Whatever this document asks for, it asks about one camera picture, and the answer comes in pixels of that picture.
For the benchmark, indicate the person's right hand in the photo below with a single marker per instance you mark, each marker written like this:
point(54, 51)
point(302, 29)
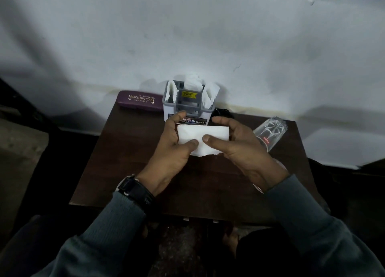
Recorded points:
point(249, 156)

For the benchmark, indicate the person's left hand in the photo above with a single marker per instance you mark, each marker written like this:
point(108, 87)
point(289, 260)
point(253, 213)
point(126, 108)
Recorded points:
point(168, 162)

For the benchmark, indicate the clear drinking glass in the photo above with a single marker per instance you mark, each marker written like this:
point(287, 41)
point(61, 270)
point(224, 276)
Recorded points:
point(270, 132)

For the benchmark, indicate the clear glass ashtray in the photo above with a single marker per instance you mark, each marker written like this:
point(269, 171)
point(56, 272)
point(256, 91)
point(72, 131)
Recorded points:
point(258, 189)

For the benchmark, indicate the maroon spectacle case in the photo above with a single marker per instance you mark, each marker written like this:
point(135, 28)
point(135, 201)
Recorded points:
point(140, 101)

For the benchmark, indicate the white tissue wad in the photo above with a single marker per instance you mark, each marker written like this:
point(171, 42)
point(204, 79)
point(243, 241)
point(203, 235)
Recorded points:
point(212, 93)

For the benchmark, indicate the person's right forearm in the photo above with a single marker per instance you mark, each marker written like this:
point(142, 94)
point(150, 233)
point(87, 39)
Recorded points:
point(325, 240)

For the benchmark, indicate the person's left forearm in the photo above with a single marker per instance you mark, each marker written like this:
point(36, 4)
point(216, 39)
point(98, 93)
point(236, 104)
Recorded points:
point(105, 243)

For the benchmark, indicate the black wristwatch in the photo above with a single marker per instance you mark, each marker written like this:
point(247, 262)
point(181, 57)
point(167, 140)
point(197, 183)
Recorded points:
point(138, 194)

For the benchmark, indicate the grey plastic organizer box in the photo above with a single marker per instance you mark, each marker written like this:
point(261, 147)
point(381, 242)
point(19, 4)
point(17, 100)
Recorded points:
point(186, 105)

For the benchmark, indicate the dark wooden cabinet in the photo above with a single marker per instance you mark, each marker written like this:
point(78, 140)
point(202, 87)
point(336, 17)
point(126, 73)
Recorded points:
point(373, 167)

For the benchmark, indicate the khaki blanket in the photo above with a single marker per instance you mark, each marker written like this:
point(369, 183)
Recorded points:
point(18, 171)

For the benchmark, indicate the black bed frame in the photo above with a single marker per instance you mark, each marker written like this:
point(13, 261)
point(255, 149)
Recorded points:
point(24, 105)

